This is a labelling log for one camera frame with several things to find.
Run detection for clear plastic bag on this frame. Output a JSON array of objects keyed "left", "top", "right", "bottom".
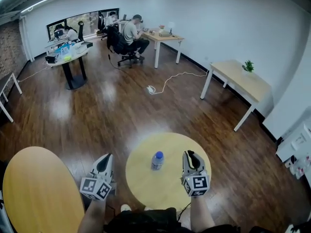
[{"left": 57, "top": 48, "right": 70, "bottom": 61}]

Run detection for white wall pipes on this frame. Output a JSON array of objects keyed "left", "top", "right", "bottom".
[{"left": 18, "top": 15, "right": 35, "bottom": 63}]

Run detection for wide dark-framed window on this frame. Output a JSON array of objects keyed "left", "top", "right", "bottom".
[{"left": 46, "top": 8, "right": 120, "bottom": 42}]

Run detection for small white bin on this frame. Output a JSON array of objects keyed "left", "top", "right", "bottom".
[{"left": 284, "top": 155, "right": 296, "bottom": 169}]

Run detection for thin black floor cable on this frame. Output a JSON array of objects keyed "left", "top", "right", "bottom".
[{"left": 107, "top": 53, "right": 133, "bottom": 72}]

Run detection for green potted plant white pot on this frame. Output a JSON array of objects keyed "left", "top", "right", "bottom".
[{"left": 242, "top": 60, "right": 255, "bottom": 73}]

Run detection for round light wooden table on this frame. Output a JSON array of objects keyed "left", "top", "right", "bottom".
[{"left": 125, "top": 132, "right": 212, "bottom": 210}]

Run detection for white water dispenser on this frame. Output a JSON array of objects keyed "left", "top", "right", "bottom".
[{"left": 275, "top": 121, "right": 311, "bottom": 163}]

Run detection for thin white cable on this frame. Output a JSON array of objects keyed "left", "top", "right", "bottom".
[{"left": 16, "top": 65, "right": 52, "bottom": 83}]

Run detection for long wooden desk white legs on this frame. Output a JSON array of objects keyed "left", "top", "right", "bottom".
[{"left": 140, "top": 28, "right": 185, "bottom": 69}]

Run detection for black equipment box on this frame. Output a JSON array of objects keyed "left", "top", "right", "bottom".
[{"left": 45, "top": 52, "right": 58, "bottom": 64}]

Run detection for dark-top table white legs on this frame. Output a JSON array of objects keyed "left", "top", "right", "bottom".
[{"left": 0, "top": 72, "right": 23, "bottom": 123}]

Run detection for clear plastic water bottle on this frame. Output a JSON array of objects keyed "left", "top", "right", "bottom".
[{"left": 151, "top": 150, "right": 165, "bottom": 171}]

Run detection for person's black clothing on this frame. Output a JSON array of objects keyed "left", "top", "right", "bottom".
[{"left": 103, "top": 207, "right": 242, "bottom": 233}]

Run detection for black swivel office chair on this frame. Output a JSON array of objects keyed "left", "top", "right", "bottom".
[{"left": 106, "top": 25, "right": 145, "bottom": 69}]

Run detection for white and black chair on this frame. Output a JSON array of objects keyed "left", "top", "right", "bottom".
[{"left": 97, "top": 11, "right": 106, "bottom": 34}]

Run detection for white power cable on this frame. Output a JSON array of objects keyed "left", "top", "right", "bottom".
[{"left": 149, "top": 71, "right": 210, "bottom": 95}]

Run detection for person's left forearm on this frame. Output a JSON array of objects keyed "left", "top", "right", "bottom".
[{"left": 77, "top": 198, "right": 107, "bottom": 233}]

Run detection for person's right forearm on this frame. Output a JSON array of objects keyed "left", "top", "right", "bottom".
[{"left": 189, "top": 195, "right": 216, "bottom": 229}]

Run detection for slim black chair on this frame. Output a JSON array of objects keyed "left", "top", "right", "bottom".
[{"left": 77, "top": 20, "right": 85, "bottom": 43}]

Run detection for clear water jug red label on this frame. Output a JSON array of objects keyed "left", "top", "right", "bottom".
[
  {"left": 294, "top": 163, "right": 311, "bottom": 180},
  {"left": 298, "top": 154, "right": 311, "bottom": 166}
]

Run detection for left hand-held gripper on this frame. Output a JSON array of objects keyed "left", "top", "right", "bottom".
[{"left": 79, "top": 153, "right": 115, "bottom": 201}]

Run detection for round white table black pedestal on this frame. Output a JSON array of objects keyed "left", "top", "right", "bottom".
[{"left": 44, "top": 41, "right": 89, "bottom": 90}]

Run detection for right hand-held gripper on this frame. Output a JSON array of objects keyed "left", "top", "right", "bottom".
[{"left": 180, "top": 150, "right": 210, "bottom": 198}]

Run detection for large round wooden table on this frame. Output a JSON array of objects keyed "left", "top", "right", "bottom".
[{"left": 2, "top": 146, "right": 86, "bottom": 233}]

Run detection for square wooden table white legs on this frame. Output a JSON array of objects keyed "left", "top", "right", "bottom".
[{"left": 200, "top": 59, "right": 274, "bottom": 133}]

